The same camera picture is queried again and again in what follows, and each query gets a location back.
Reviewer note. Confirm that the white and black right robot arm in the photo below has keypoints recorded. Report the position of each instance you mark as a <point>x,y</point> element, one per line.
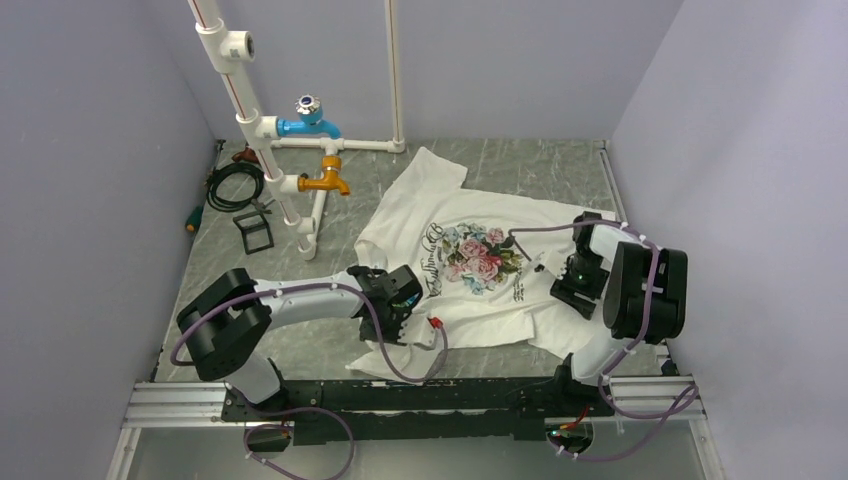
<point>639,289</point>

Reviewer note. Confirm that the white PVC pipe frame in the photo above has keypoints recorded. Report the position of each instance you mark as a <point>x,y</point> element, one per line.
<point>229,51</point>

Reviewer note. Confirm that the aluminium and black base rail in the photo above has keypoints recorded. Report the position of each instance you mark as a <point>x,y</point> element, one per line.
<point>315,412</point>

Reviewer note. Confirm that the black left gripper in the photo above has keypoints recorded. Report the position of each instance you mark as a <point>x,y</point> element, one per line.
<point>393,337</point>

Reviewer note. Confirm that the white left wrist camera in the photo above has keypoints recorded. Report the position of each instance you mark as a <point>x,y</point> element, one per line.
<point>427,332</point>

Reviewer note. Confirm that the white floral print t-shirt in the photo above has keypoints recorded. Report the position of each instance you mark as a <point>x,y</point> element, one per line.
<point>475,254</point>

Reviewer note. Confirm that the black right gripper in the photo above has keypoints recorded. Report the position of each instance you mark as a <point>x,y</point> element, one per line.
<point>565,290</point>

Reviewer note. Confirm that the orange plastic tap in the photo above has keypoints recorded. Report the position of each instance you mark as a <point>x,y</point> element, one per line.
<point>329,180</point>

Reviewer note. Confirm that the blue plastic tap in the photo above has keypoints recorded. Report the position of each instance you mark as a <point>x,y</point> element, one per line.
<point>310,121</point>

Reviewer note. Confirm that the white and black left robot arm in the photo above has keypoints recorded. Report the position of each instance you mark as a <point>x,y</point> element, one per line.
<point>221,328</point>

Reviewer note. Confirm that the brown pipe fitting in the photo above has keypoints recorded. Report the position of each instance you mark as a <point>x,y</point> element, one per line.
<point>247,155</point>

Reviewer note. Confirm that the black rectangular frame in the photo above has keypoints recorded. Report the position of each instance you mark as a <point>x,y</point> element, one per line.
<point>255,232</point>

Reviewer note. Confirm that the green handled screwdriver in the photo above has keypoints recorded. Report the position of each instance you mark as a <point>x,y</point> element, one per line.
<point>193,222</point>

